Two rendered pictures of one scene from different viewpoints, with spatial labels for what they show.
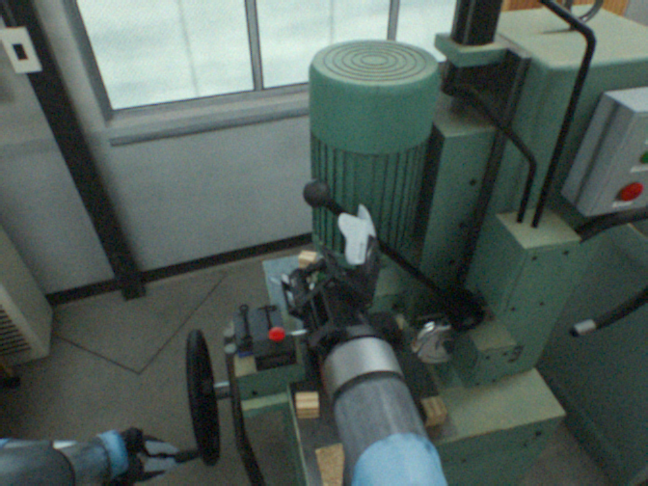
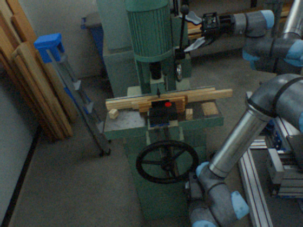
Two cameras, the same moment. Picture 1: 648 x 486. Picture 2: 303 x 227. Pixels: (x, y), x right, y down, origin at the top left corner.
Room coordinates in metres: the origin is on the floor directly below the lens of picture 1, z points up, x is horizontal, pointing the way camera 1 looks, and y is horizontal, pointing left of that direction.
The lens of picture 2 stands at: (0.37, 0.94, 1.65)
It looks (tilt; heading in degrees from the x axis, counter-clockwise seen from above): 37 degrees down; 287
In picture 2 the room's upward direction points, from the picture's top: 9 degrees counter-clockwise
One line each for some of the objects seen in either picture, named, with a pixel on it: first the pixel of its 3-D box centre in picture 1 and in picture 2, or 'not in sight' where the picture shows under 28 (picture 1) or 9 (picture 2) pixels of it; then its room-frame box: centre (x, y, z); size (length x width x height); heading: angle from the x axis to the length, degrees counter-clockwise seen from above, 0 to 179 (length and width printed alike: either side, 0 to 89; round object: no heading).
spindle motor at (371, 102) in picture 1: (366, 162); (149, 21); (0.62, -0.07, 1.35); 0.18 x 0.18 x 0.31
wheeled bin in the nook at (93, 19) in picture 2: not in sight; (114, 50); (1.59, -1.83, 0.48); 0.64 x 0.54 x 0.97; 23
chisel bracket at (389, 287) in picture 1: (366, 299); (157, 83); (0.63, -0.08, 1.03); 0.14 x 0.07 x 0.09; 104
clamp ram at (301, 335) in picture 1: (296, 337); (161, 112); (0.59, 0.06, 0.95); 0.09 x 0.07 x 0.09; 14
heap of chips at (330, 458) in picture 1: (347, 459); (209, 107); (0.36, -0.04, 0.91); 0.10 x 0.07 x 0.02; 104
